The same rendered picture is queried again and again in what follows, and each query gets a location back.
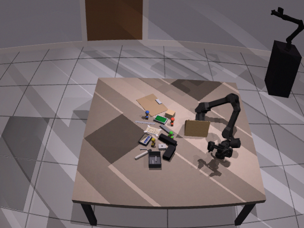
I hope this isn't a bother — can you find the brown fail stamp with red knob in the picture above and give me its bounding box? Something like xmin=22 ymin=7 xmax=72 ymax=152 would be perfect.
xmin=170 ymin=117 xmax=175 ymax=127

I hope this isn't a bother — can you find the beige inspection card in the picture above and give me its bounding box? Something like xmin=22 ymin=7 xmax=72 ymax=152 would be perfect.
xmin=144 ymin=125 xmax=162 ymax=137

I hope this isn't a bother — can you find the brown date stamp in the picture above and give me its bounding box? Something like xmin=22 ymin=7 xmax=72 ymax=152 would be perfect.
xmin=145 ymin=110 xmax=150 ymax=120

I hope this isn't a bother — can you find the wooden hold stamp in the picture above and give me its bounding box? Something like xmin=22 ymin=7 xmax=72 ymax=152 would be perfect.
xmin=151 ymin=138 xmax=156 ymax=147

